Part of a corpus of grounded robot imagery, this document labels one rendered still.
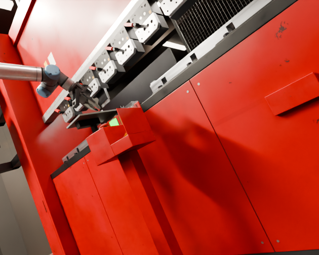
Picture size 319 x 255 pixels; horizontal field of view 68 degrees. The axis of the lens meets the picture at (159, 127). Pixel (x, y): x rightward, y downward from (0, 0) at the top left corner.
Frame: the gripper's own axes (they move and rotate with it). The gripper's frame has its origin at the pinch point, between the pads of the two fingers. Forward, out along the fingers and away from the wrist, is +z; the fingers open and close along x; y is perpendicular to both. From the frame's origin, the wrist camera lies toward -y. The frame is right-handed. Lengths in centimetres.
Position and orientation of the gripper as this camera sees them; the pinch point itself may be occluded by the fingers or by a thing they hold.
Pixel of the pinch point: (96, 109)
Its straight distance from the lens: 154.9
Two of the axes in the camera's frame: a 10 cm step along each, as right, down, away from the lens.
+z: 7.2, 5.8, 3.7
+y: 2.2, -7.1, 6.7
